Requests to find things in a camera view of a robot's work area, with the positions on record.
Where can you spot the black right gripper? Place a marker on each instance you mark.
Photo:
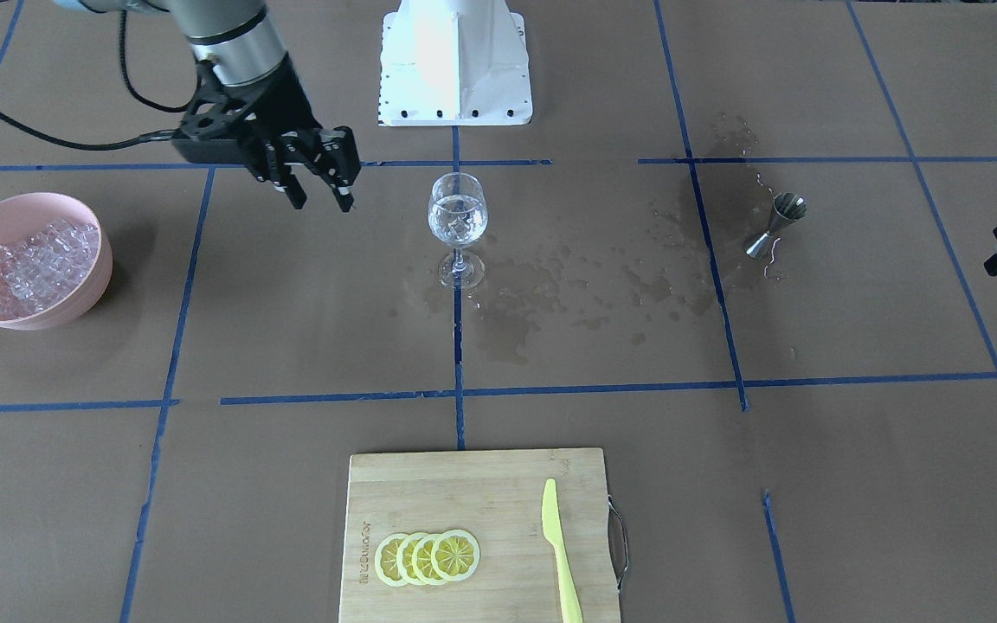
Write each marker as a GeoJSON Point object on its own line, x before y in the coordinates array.
{"type": "Point", "coordinates": [288, 102]}

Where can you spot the steel jigger cup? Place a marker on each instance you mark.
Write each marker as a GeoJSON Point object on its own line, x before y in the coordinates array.
{"type": "Point", "coordinates": [787, 208]}

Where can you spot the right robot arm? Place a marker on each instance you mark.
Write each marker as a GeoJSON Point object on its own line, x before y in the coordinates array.
{"type": "Point", "coordinates": [239, 37]}

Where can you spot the clear wine glass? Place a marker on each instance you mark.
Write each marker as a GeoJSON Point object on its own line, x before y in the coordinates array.
{"type": "Point", "coordinates": [458, 217]}

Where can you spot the clear ice cubes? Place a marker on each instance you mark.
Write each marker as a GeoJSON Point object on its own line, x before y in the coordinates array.
{"type": "Point", "coordinates": [41, 269]}

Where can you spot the pink bowl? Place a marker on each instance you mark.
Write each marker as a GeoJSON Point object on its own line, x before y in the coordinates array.
{"type": "Point", "coordinates": [22, 215]}

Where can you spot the lemon slice three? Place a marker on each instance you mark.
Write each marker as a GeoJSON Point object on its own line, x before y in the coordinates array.
{"type": "Point", "coordinates": [422, 560]}

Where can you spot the lemon slice one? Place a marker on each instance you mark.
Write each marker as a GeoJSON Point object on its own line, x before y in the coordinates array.
{"type": "Point", "coordinates": [387, 567]}

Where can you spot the lemon slice two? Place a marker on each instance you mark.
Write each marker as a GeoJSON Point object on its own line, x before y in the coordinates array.
{"type": "Point", "coordinates": [405, 558]}

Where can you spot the lemon slice four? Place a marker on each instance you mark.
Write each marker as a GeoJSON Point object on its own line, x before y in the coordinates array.
{"type": "Point", "coordinates": [455, 555]}

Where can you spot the yellow plastic knife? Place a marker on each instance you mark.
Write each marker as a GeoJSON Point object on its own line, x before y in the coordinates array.
{"type": "Point", "coordinates": [552, 529]}

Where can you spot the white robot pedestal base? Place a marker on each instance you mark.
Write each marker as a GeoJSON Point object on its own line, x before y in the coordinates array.
{"type": "Point", "coordinates": [454, 63]}

